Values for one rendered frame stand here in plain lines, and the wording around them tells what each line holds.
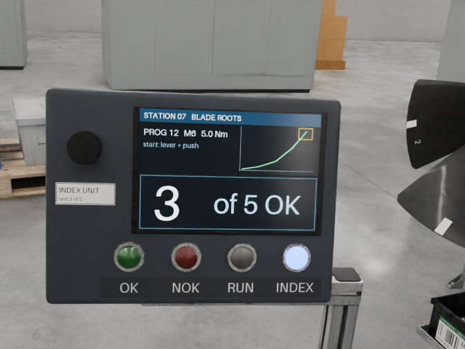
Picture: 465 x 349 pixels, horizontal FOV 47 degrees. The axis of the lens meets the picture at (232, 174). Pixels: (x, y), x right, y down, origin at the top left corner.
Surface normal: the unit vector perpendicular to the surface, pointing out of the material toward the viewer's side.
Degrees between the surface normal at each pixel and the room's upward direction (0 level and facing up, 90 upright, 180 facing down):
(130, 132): 75
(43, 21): 90
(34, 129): 95
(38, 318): 0
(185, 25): 90
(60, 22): 90
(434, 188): 52
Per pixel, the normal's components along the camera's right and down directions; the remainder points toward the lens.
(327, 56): 0.31, 0.35
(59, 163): 0.11, 0.10
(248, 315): 0.06, -0.94
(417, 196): -0.57, -0.42
